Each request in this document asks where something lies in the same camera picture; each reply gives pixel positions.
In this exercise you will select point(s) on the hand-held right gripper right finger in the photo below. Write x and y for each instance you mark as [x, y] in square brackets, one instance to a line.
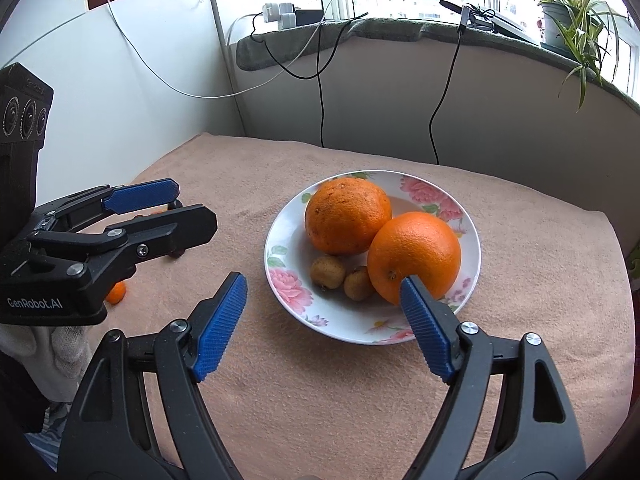
[425, 325]

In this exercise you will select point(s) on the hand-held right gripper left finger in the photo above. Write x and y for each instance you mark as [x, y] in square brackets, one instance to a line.
[220, 325]

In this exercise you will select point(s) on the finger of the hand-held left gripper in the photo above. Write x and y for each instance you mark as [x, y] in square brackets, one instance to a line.
[170, 227]
[140, 196]

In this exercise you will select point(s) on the smooth large orange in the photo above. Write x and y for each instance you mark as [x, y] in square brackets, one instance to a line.
[414, 257]

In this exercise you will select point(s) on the floral white plate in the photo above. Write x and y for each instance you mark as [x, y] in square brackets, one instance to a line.
[340, 320]

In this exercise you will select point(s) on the speckled large orange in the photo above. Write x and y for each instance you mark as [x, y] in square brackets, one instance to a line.
[347, 215]

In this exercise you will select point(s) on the person's left hand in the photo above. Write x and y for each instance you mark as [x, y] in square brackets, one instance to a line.
[50, 355]

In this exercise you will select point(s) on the blue patterned cloth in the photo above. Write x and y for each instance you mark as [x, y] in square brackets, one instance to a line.
[50, 435]

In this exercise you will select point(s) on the white power strip with plugs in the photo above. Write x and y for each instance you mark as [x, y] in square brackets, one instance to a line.
[280, 16]

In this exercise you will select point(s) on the black power adapter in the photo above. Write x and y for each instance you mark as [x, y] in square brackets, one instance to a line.
[309, 16]

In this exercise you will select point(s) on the grey windowsill cloth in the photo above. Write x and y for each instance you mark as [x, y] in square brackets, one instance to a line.
[400, 35]

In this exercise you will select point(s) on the potted spider plant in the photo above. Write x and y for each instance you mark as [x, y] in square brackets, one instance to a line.
[575, 15]

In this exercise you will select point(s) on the black clip mount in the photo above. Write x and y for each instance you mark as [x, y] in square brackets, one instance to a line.
[465, 12]

